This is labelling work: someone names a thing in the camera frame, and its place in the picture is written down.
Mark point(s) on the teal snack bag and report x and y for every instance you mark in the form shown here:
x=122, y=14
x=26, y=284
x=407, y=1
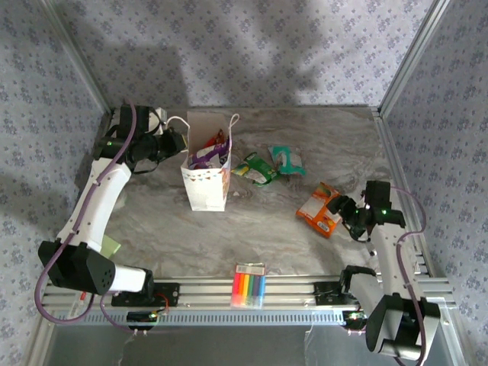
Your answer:
x=287, y=162

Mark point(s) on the clear packet with red item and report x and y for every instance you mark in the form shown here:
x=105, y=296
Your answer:
x=77, y=305

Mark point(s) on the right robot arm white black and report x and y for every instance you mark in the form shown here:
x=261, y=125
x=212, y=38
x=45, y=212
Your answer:
x=385, y=259

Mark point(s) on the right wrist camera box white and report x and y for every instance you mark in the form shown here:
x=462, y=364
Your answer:
x=363, y=199

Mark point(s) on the green snack bag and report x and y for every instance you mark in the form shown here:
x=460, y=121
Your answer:
x=257, y=169

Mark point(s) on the orange snack bag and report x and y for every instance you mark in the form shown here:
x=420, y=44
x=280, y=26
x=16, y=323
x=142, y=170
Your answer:
x=316, y=209

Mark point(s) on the left controller board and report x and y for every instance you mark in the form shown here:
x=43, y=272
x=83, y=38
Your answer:
x=141, y=318

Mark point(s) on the grey front panel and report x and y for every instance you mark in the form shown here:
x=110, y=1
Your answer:
x=228, y=347

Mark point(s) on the right controller board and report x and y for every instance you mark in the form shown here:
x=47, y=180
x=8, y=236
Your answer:
x=354, y=318

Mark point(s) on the purple snack bag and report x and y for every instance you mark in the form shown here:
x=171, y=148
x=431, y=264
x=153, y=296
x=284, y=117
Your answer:
x=207, y=154

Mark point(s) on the aluminium frame post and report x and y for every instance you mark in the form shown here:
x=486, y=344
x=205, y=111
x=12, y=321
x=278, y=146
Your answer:
x=411, y=57
x=79, y=57

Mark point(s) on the pack of coloured markers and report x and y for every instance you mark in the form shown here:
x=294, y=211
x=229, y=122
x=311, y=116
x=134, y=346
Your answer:
x=248, y=287

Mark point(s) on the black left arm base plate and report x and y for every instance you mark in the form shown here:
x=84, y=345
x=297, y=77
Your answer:
x=169, y=295

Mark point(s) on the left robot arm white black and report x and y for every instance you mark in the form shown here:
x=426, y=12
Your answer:
x=99, y=198

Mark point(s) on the red snack bag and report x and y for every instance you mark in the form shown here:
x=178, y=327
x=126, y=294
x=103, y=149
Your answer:
x=216, y=138

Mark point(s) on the aluminium mounting rail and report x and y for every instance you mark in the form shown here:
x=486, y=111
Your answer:
x=209, y=291

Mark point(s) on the white paper gift bag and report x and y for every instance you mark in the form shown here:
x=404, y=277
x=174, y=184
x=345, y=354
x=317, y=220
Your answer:
x=204, y=190

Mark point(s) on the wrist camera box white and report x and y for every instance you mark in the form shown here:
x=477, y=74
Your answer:
x=363, y=199
x=159, y=121

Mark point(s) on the green sticky note pad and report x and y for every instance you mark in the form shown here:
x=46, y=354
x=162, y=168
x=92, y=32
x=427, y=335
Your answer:
x=112, y=246

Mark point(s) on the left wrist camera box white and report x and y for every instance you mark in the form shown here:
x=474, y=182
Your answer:
x=159, y=121

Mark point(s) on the controller board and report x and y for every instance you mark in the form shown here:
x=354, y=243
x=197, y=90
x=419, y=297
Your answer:
x=141, y=318
x=354, y=318

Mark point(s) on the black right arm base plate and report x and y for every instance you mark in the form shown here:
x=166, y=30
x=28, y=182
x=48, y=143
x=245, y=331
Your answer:
x=324, y=295

